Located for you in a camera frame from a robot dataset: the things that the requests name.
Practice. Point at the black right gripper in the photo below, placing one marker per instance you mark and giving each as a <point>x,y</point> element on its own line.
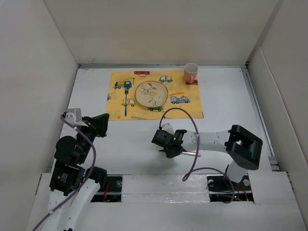
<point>170,154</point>

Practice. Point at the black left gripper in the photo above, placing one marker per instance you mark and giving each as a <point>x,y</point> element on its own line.
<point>98,123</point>

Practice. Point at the iridescent metal knife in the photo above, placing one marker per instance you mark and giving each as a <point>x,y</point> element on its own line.
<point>191,154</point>

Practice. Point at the yellow vehicle print cloth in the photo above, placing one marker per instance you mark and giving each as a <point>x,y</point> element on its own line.
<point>182,95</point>

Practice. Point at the beige bird pattern plate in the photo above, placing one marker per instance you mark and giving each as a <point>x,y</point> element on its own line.
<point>151,94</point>

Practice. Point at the iridescent metal fork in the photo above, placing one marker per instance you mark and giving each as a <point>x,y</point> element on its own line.
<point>125,101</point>

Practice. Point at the pink cup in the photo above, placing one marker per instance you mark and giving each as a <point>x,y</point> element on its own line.
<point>190,72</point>

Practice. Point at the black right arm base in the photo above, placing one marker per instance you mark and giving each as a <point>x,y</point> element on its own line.
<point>231,185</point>

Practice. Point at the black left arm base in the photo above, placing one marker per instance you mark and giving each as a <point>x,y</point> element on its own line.
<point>111,192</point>

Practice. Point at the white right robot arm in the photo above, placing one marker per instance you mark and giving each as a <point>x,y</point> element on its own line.
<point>240,144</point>

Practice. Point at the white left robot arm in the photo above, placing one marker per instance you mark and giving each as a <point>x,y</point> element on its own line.
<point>75,178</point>

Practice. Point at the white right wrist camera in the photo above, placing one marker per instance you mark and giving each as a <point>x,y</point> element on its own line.
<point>168,128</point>

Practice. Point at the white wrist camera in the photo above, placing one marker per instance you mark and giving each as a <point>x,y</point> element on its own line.
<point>168,128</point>
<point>72,116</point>

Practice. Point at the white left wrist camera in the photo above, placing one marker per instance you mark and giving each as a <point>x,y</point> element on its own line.
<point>72,116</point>

